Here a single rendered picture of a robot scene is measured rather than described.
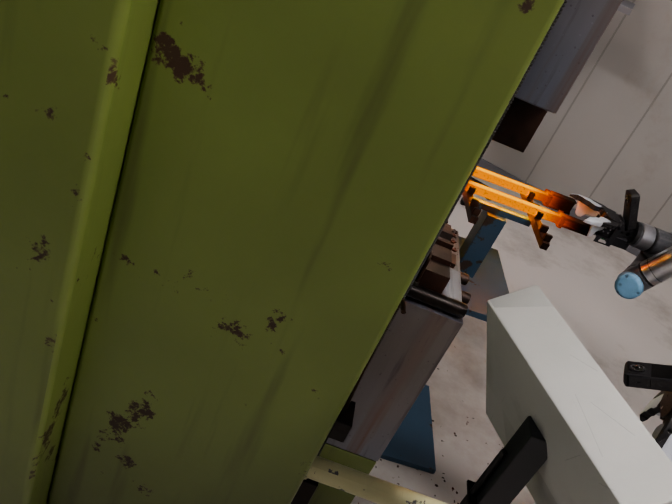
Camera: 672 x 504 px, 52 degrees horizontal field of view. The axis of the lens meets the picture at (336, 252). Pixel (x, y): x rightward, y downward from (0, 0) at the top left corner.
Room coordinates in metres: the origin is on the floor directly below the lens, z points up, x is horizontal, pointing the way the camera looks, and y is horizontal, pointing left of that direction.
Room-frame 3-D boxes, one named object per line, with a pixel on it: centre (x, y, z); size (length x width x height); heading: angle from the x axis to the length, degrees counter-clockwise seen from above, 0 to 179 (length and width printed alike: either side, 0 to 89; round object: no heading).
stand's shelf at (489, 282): (1.81, -0.37, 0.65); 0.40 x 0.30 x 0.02; 10
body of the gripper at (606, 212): (1.87, -0.70, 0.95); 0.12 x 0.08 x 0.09; 101
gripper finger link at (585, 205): (1.92, -0.60, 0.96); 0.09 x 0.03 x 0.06; 65
